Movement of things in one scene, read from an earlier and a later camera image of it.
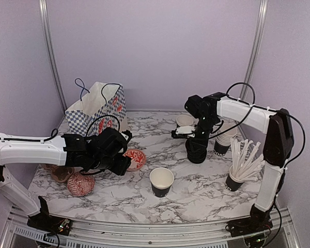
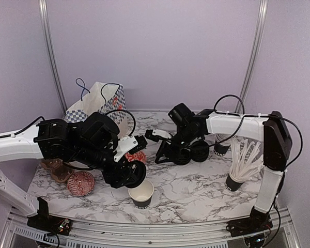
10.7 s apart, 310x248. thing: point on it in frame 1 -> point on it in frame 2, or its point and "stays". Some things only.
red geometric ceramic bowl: (81, 185) stays
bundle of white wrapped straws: (247, 164) stays
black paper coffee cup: (161, 179) -> (141, 195)
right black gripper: (202, 144) -> (164, 150)
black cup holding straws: (231, 184) stays
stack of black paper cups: (223, 141) stays
